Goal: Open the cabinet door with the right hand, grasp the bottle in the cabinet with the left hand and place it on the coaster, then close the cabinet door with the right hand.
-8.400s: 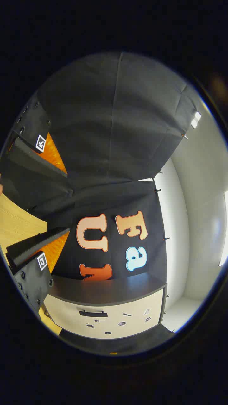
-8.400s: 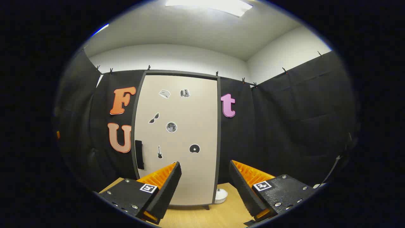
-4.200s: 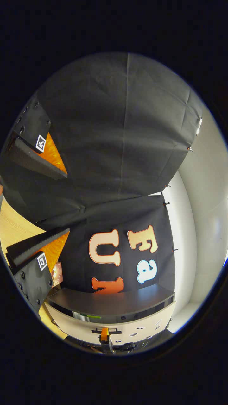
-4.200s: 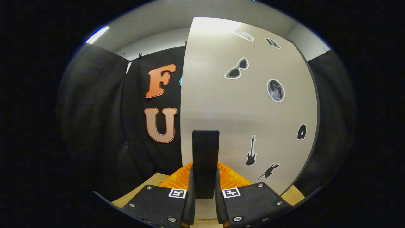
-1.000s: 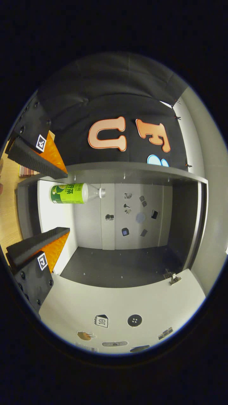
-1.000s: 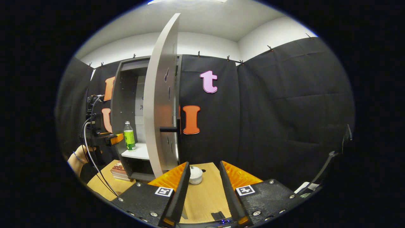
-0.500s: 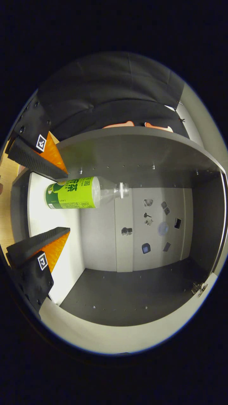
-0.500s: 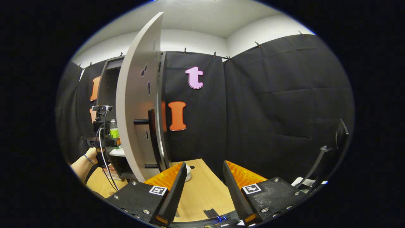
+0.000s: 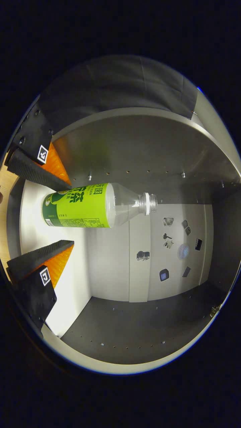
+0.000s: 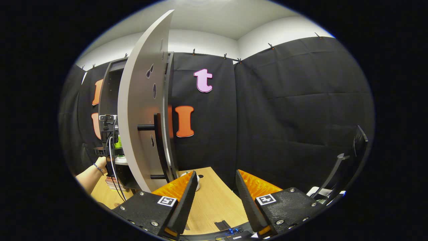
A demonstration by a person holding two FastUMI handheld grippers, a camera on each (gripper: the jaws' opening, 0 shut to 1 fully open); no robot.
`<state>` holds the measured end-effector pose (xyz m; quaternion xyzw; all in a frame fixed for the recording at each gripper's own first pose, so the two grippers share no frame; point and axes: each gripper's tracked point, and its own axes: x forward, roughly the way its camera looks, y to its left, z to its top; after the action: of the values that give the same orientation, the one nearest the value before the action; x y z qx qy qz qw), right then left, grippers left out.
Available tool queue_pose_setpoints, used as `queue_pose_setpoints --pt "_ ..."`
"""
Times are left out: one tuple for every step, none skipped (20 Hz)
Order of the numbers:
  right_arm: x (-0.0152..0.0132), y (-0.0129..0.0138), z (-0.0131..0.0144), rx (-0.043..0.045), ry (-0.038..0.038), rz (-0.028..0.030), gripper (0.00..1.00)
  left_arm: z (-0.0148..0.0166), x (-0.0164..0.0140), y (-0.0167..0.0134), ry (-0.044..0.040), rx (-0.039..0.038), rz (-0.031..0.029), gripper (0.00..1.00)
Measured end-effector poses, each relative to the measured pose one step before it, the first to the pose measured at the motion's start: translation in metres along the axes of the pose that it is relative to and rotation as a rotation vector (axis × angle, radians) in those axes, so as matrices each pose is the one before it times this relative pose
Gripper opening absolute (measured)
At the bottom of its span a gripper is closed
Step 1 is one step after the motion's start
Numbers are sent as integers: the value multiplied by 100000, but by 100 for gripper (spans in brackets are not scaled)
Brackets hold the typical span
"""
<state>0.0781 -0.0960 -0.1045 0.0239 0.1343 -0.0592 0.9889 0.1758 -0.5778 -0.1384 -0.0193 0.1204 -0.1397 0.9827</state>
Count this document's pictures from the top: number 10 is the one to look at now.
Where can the row of black cloth clips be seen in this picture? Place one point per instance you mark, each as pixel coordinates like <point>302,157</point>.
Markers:
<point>193,52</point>

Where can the black backdrop cloth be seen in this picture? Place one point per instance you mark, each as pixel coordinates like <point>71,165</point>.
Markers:
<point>284,117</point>

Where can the beige cabinet door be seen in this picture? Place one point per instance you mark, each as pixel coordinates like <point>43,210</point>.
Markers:
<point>133,117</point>

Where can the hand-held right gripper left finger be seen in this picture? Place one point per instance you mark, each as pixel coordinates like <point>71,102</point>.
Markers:
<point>185,201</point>

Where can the dark grey cabinet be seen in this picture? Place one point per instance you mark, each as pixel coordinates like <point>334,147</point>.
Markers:
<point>113,90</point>

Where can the white cabinet shelf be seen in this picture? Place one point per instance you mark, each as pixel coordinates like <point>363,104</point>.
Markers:
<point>121,161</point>

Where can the green bottle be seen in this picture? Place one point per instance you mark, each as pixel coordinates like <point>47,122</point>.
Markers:
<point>118,144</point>

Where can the small black table clamp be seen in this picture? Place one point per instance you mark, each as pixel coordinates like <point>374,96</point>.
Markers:
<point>222,225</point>

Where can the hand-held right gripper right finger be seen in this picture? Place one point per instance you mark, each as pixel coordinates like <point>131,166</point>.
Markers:
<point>249,201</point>

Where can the brown layered box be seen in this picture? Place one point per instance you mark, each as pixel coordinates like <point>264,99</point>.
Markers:
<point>110,183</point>

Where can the white paper sheet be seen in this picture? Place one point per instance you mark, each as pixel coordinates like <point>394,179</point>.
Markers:
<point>316,191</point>

